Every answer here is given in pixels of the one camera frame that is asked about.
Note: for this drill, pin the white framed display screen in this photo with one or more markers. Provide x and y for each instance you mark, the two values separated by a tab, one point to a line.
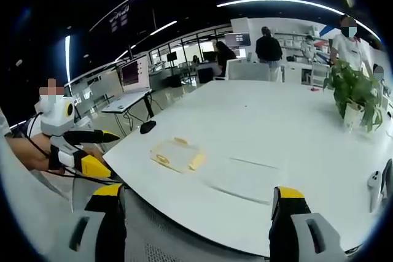
135	75

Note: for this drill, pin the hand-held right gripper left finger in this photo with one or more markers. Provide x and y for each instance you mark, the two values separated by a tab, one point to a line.
101	228

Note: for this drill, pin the person's white shirt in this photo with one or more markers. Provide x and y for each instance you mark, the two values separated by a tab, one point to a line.
27	206

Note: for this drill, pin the green potted plant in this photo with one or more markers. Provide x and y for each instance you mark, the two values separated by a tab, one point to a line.
353	90

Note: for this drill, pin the small black device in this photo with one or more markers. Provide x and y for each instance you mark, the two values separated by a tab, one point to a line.
148	127

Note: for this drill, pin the white office chair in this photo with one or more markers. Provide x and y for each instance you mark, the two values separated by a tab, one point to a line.
248	70

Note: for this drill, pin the dark hanging sign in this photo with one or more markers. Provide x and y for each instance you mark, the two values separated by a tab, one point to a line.
122	13

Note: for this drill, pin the dark wall monitor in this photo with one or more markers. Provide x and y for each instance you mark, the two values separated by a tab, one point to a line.
238	40

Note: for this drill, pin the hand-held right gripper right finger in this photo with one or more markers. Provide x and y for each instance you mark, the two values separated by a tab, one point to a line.
294	231

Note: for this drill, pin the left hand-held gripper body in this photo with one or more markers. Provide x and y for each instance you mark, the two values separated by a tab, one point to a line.
55	117

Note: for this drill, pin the small pink object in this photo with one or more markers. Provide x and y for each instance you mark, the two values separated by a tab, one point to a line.
313	89

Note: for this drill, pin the white side desk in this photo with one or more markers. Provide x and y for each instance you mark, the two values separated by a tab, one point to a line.
126	102

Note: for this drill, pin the long ceiling light strip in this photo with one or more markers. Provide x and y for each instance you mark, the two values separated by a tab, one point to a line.
276	2

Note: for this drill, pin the black box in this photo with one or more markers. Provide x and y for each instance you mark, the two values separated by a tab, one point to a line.
205	75

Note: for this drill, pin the white mesh chair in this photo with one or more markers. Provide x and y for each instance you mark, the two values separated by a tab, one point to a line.
184	240

